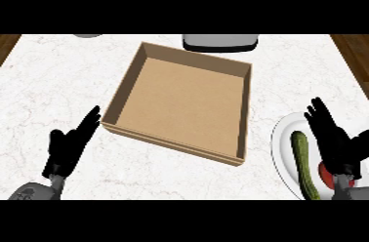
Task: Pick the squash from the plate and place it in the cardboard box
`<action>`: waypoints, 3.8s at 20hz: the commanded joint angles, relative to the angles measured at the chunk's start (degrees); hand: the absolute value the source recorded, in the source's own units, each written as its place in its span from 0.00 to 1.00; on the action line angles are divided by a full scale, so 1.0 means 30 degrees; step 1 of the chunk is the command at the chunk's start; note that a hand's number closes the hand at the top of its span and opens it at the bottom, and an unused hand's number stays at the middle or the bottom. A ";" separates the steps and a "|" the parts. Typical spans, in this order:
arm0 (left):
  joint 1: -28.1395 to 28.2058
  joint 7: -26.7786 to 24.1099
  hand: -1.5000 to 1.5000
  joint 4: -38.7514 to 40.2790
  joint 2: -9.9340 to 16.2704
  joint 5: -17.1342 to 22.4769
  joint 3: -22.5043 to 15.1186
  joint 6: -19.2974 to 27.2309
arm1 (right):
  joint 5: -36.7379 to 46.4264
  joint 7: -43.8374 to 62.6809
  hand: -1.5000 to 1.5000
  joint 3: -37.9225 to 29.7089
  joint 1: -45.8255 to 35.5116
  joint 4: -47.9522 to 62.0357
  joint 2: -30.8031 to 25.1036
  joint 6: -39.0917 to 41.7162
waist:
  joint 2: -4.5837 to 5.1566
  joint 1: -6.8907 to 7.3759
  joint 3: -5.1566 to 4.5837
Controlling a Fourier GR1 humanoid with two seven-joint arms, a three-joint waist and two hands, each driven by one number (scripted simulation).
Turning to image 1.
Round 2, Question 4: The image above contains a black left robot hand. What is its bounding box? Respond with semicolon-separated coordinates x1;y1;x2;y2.
40;104;104;180

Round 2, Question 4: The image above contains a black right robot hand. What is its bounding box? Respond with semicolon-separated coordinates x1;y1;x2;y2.
303;97;369;181

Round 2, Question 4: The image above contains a long green squash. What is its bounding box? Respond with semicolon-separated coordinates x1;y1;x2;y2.
290;130;324;201

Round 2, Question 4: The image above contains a white plate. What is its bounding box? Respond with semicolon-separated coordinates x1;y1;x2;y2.
271;111;369;201

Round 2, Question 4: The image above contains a brown cardboard box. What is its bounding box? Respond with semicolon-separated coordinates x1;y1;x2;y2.
99;41;254;167

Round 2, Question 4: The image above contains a red tomato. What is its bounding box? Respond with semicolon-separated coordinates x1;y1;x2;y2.
318;162;358;190

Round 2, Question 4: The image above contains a grey and black appliance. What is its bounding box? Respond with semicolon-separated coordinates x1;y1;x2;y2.
181;34;262;54

